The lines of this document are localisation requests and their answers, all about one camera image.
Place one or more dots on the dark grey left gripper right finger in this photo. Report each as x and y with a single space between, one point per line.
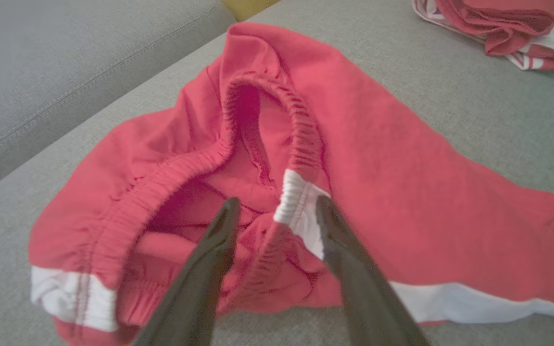
368 298

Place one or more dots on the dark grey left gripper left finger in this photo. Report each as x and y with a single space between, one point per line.
195 288

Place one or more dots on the red shorts with white stripe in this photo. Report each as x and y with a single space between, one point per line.
402 192

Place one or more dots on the red shirt with striped trim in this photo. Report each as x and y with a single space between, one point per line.
503 19

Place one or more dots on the yellow and grey sofa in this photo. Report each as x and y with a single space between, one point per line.
450 96

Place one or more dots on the grey sofa back cushion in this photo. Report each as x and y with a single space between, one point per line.
65 62

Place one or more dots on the yellow sofa backrest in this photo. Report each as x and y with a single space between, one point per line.
248 7

